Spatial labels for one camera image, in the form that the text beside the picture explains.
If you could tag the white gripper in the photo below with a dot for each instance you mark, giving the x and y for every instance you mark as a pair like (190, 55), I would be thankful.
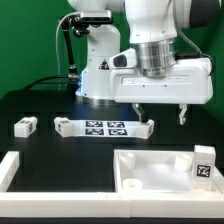
(186, 82)

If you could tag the white square tabletop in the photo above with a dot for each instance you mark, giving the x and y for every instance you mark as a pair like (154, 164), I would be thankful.
(158, 171)

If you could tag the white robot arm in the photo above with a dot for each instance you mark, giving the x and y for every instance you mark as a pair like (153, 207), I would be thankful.
(151, 70)

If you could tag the white fiducial tag sheet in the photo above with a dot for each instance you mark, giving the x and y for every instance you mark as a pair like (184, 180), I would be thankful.
(94, 128)

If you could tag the white U-shaped fence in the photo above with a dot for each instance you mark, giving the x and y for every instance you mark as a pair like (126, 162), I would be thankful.
(103, 205)

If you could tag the camera on black mount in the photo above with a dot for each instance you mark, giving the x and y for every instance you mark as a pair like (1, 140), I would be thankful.
(80, 21)

